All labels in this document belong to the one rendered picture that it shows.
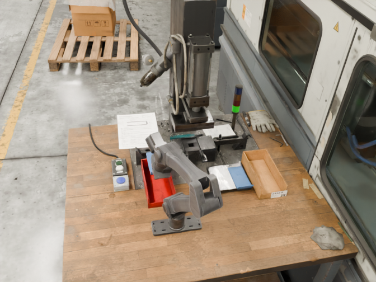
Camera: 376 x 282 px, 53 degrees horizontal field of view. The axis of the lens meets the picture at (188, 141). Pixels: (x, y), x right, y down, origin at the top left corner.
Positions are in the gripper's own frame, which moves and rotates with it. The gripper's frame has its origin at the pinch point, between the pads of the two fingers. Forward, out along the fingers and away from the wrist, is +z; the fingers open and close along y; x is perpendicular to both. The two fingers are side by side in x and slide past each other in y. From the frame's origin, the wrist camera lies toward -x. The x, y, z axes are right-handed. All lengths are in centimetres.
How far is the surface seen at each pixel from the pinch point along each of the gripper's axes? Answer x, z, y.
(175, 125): -10.1, -2.0, 19.7
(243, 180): -38.4, 7.4, -6.5
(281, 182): -54, 2, -11
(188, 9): -15, -39, 52
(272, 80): -83, 41, 61
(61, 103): 62, 201, 138
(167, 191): -3.6, 10.1, -6.3
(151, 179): 2.1, 14.3, 0.7
